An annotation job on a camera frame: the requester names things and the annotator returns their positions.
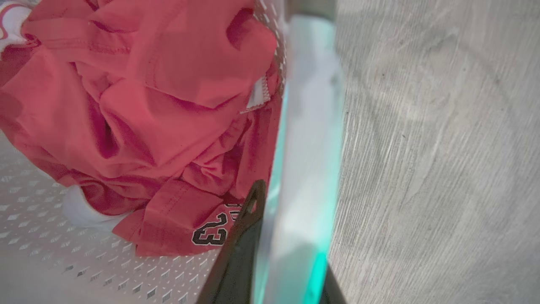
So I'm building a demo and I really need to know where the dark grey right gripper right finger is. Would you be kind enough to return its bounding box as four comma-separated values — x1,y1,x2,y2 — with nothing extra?
319,265,347,304

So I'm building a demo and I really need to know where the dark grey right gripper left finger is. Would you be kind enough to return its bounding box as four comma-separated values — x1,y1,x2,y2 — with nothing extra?
197,179,267,304

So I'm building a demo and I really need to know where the white perforated laundry basket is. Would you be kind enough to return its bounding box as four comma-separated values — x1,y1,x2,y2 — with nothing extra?
0,0,347,304

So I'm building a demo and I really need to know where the red jersey with number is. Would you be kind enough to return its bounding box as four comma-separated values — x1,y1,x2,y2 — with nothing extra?
0,0,284,257

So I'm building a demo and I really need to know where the white garment with red trim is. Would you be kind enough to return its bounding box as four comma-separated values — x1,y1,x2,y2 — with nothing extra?
0,0,39,50

